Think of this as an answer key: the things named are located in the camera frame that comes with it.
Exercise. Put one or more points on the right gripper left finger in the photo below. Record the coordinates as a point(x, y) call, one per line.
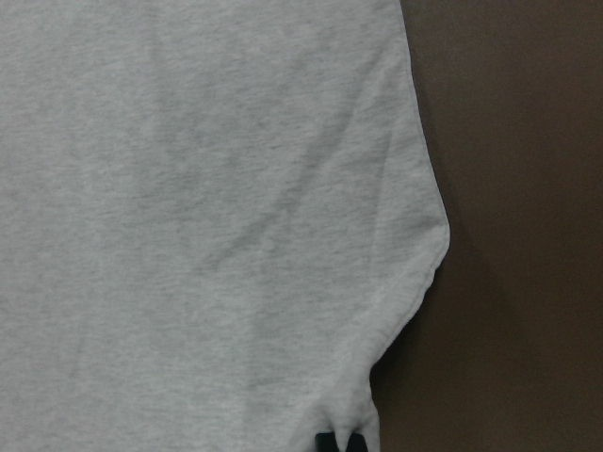
point(326, 442)

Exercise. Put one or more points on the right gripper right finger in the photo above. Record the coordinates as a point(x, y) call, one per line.
point(357, 443)

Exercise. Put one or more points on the grey cartoon print t-shirt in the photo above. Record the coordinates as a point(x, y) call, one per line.
point(216, 216)

